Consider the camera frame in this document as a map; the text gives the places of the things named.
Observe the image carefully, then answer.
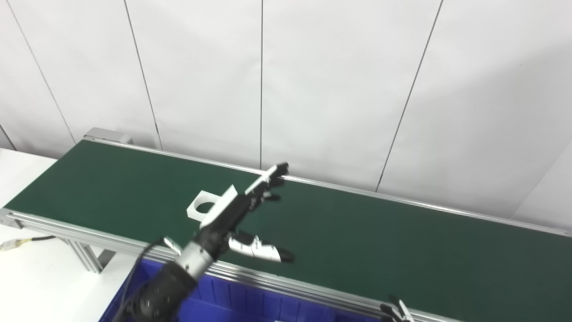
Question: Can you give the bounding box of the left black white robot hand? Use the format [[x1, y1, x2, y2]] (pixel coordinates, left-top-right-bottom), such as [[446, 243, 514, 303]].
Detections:
[[197, 163, 295, 263]]

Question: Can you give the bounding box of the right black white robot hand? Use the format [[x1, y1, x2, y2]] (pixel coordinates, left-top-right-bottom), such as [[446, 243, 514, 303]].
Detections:
[[380, 295, 417, 322]]

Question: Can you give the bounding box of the white square part with hole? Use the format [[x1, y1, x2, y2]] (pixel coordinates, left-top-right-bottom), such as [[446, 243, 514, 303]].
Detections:
[[186, 190, 225, 221]]

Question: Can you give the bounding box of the blue plastic bin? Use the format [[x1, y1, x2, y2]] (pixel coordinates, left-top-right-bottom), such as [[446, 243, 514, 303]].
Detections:
[[99, 258, 380, 322]]

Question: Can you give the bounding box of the aluminium conveyor leg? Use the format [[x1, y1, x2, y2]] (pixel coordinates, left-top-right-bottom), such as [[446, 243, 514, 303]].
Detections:
[[66, 238, 118, 274]]

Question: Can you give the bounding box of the grey conveyor end box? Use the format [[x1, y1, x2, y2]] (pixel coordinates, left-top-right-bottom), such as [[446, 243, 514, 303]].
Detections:
[[84, 127, 134, 145]]

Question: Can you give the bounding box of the green conveyor belt aluminium frame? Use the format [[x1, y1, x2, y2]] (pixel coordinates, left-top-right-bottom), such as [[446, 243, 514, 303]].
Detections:
[[0, 134, 572, 322]]

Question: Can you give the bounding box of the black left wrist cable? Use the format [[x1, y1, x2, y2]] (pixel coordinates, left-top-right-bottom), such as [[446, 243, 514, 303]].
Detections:
[[111, 236, 183, 322]]

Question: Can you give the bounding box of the black cable with yellow connector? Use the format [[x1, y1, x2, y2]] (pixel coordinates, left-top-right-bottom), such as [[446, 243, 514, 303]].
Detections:
[[0, 235, 57, 252]]

